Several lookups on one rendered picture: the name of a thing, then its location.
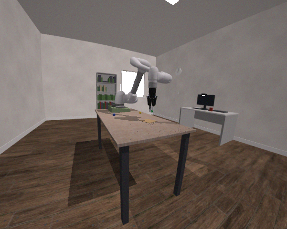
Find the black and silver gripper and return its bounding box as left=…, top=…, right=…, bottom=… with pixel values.
left=147, top=88, right=157, bottom=112

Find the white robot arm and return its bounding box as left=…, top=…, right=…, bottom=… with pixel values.
left=112, top=57, right=172, bottom=108

